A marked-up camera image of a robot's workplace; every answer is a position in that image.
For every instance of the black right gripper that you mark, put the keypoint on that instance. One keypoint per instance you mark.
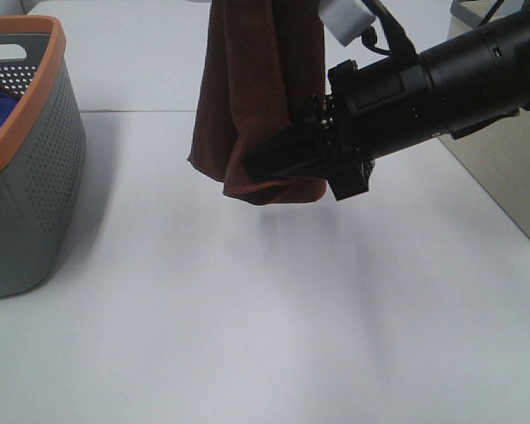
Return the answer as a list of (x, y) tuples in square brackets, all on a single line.
[(372, 112)]

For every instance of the brown towel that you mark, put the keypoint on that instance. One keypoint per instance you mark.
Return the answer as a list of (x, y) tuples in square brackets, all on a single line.
[(263, 60)]

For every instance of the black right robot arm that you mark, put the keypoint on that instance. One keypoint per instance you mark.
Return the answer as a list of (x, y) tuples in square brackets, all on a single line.
[(457, 88)]

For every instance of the beige storage bin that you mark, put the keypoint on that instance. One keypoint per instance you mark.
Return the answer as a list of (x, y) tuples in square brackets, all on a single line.
[(498, 158)]

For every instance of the grey perforated laundry basket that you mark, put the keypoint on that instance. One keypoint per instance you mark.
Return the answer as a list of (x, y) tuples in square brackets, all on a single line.
[(42, 152)]

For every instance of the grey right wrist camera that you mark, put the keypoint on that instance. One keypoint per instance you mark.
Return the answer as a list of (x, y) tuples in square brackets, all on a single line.
[(346, 20)]

